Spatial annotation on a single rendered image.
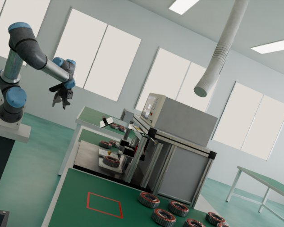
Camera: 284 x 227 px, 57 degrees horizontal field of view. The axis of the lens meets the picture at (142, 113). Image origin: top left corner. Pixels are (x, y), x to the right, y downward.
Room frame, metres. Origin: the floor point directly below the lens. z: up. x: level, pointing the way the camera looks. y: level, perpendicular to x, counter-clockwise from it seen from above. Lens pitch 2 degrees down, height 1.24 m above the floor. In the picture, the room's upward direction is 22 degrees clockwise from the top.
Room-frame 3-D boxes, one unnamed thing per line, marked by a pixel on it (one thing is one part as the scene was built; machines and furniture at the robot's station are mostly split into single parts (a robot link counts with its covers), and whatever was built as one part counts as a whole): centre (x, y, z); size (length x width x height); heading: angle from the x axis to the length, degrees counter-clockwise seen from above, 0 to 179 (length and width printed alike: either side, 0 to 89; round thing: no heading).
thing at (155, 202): (1.36, -0.20, 0.77); 0.11 x 0.11 x 0.04
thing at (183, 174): (1.56, -0.36, 0.91); 0.28 x 0.03 x 0.32; 101
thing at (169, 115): (1.85, -0.23, 1.22); 0.44 x 0.39 x 0.20; 11
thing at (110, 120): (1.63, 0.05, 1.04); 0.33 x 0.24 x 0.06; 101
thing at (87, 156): (1.80, 0.08, 0.76); 0.64 x 0.47 x 0.02; 11
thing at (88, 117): (4.17, 0.35, 0.37); 1.85 x 1.10 x 0.75; 11
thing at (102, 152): (1.92, 0.11, 0.78); 0.15 x 0.15 x 0.01; 11
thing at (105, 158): (1.68, 0.07, 0.80); 0.11 x 0.11 x 0.04
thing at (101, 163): (1.68, 0.07, 0.78); 0.15 x 0.15 x 0.01; 11
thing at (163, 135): (1.86, -0.22, 1.09); 0.68 x 0.44 x 0.05; 11
